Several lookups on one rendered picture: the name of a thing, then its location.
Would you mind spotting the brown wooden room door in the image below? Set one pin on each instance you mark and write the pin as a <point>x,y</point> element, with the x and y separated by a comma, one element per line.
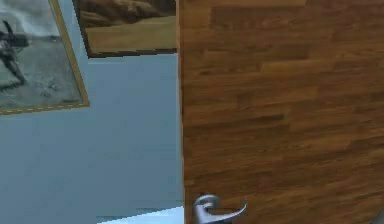
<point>283,110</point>

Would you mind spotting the dark framed brown picture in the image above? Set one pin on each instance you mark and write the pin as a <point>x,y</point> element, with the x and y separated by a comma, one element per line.
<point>130,30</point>

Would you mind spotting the gold framed grey picture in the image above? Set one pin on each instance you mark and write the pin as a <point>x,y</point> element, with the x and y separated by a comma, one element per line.
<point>36,66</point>

